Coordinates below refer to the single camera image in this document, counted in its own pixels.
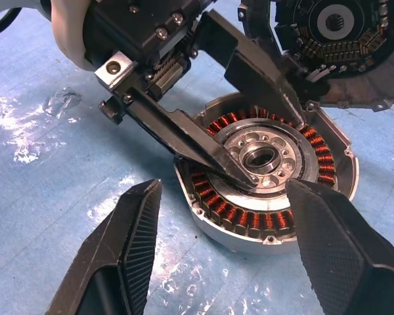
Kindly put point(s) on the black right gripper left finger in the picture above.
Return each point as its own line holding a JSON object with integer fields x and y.
{"x": 131, "y": 256}

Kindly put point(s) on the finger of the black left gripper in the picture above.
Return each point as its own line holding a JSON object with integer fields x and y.
{"x": 253, "y": 62}
{"x": 187, "y": 134}

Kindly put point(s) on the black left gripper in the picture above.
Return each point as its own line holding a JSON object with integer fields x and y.
{"x": 131, "y": 29}

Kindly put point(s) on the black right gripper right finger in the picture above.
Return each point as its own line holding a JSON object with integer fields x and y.
{"x": 341, "y": 256}

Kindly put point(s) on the silver spoked rotor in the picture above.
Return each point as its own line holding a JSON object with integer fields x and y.
{"x": 266, "y": 196}

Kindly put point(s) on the grey motor housing lid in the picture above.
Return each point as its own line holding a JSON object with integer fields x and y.
{"x": 358, "y": 88}

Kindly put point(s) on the blue plastic table cover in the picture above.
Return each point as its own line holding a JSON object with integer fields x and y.
{"x": 36, "y": 197}

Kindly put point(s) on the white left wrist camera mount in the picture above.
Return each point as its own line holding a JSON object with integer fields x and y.
{"x": 65, "y": 33}

